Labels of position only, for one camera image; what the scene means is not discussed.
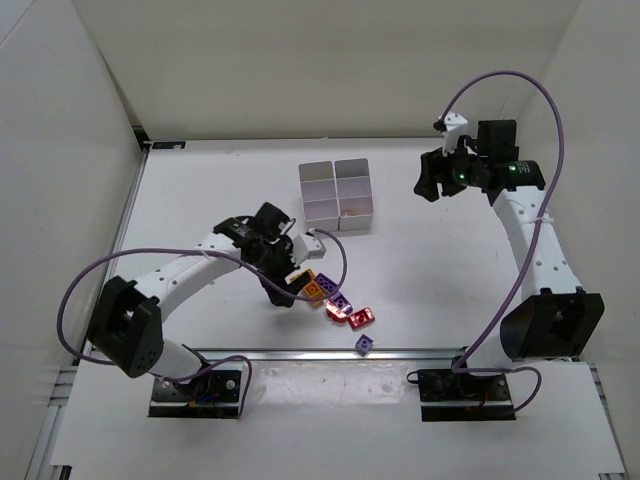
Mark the yellow lego brick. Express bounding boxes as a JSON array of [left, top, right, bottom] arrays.
[[289, 268, 316, 283]]

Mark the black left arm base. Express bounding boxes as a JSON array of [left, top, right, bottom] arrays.
[[148, 367, 243, 419]]

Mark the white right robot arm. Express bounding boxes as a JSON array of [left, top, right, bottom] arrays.
[[414, 113, 604, 376]]

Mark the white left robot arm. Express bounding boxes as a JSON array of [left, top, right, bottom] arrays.
[[88, 203, 326, 383]]

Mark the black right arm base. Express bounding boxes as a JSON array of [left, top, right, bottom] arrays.
[[406, 368, 516, 423]]

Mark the yellow-orange lego brick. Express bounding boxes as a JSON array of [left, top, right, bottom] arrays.
[[302, 281, 326, 307]]

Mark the purple lego brick on red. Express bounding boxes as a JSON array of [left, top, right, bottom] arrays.
[[329, 292, 353, 313]]

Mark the red lego brick left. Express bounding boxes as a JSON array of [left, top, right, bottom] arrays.
[[325, 301, 349, 323]]

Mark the red lego brick right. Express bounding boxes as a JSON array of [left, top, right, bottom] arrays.
[[347, 307, 375, 330]]

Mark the white right compartment container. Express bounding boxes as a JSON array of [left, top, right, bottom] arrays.
[[334, 158, 374, 231]]

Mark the white compartment container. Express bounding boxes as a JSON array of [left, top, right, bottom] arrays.
[[298, 161, 338, 222], [334, 158, 374, 231]]

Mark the lavender small lego brick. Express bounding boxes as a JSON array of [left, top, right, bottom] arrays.
[[355, 334, 374, 356]]

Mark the white left compartment container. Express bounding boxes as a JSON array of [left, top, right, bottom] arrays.
[[298, 161, 338, 222]]

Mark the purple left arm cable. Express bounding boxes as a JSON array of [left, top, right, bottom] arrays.
[[56, 227, 349, 419]]

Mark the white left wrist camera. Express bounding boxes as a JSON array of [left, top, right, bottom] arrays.
[[291, 232, 326, 265]]

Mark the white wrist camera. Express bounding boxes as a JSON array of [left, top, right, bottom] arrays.
[[433, 112, 469, 156], [291, 232, 326, 265]]

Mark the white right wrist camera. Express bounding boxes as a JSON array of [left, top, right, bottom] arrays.
[[433, 112, 469, 156]]

